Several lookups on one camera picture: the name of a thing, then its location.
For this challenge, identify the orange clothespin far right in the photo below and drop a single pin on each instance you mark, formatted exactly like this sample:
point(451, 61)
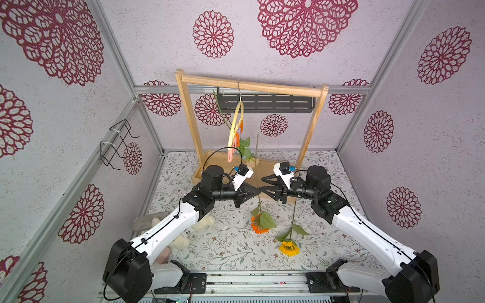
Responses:
point(241, 125)

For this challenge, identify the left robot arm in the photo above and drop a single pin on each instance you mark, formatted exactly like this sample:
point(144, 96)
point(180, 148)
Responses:
point(132, 270)

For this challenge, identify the black wall shelf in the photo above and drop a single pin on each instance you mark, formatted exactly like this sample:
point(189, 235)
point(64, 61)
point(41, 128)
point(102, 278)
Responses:
point(266, 103)

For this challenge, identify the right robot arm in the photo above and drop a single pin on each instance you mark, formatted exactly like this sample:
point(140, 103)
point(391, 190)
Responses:
point(407, 275)

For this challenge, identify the pink clothespin far left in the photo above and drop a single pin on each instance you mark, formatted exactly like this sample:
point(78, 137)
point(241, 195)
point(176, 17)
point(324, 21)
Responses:
point(230, 154)

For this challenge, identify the orange artificial flower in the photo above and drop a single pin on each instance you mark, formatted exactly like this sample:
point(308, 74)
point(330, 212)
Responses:
point(261, 221)

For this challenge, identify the pink box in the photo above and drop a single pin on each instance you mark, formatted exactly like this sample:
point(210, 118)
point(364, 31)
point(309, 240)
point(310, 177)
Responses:
point(164, 256)

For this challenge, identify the yellow artificial sunflower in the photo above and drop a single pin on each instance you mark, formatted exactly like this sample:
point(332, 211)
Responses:
point(288, 245)

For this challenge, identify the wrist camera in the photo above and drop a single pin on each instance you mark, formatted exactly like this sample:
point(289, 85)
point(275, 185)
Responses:
point(243, 172)
point(285, 171)

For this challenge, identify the black wire wall rack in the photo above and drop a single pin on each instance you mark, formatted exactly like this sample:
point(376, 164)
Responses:
point(109, 149)

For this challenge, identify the peach artificial rose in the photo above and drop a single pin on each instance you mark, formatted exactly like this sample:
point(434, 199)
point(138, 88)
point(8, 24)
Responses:
point(244, 149)

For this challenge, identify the white plush teddy bear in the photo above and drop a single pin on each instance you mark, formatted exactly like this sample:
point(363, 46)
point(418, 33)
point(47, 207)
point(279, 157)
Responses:
point(182, 235)

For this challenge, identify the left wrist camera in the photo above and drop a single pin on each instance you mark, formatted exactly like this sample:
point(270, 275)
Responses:
point(243, 172)

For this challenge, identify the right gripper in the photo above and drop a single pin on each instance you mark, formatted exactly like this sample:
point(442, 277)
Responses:
point(283, 193)

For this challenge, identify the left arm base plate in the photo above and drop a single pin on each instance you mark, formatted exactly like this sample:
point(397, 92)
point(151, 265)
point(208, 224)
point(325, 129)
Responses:
point(192, 283)

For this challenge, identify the yellow wavy clothes hanger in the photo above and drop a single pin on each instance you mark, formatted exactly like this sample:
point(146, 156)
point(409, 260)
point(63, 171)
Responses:
point(238, 115)

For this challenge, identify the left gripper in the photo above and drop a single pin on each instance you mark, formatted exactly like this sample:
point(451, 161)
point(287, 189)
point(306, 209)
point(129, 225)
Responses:
point(238, 194)

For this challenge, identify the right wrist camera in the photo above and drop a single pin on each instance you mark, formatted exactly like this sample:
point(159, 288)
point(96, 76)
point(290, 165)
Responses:
point(285, 171)

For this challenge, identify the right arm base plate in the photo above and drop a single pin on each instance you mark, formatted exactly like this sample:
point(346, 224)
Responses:
point(323, 282)

